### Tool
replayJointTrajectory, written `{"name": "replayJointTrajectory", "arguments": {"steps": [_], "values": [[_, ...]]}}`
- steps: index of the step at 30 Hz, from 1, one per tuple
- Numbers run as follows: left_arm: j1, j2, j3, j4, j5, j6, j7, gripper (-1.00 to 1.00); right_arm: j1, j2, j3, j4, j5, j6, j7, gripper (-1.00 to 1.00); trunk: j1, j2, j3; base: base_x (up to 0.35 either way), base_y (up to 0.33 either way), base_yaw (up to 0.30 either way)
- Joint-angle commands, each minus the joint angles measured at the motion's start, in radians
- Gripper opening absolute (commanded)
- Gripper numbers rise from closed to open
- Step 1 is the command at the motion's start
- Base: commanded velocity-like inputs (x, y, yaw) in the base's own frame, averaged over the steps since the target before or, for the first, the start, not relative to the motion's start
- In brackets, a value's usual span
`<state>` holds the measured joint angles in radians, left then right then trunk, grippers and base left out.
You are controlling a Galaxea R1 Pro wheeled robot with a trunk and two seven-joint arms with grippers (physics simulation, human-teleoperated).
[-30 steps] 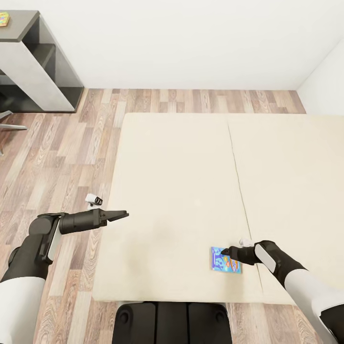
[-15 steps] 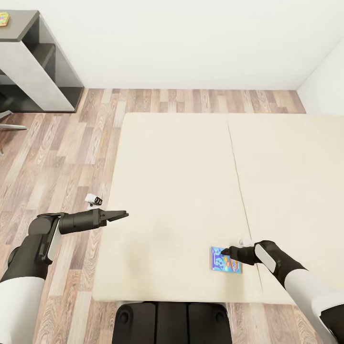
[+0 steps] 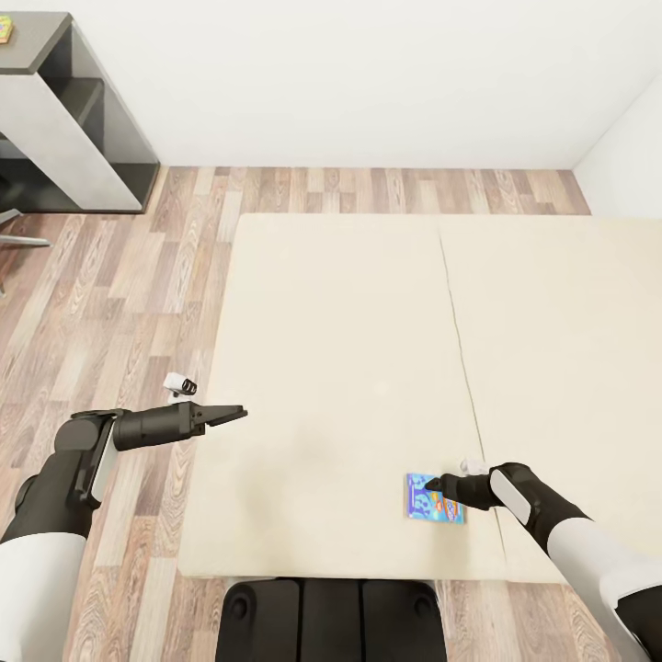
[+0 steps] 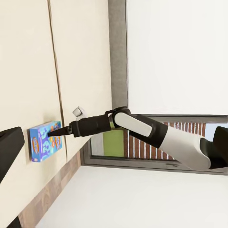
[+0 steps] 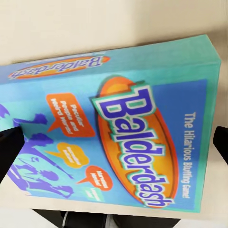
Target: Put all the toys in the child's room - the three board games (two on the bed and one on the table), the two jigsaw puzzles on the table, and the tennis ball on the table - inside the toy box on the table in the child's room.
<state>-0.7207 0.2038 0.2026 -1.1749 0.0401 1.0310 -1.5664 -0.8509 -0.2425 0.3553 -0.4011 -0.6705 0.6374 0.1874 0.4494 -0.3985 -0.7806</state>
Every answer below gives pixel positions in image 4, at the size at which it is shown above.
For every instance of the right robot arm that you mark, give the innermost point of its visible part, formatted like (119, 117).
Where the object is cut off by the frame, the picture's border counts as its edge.
(192, 150)

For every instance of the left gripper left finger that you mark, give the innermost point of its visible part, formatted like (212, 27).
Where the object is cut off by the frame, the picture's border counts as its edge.
(11, 142)

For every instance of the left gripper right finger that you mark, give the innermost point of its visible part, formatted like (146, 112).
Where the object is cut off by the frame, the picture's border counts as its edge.
(220, 140)

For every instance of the bed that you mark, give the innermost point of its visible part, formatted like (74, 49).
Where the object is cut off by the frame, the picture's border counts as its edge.
(56, 55)

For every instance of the board game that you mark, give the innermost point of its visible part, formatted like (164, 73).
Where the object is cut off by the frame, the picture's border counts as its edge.
(43, 146)

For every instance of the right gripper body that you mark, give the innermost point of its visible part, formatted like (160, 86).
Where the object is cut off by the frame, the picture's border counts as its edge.
(85, 127)

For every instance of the door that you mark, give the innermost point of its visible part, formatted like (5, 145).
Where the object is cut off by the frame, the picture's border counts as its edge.
(118, 149)

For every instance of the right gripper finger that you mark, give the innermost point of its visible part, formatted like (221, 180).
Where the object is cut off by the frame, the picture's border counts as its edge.
(63, 131)

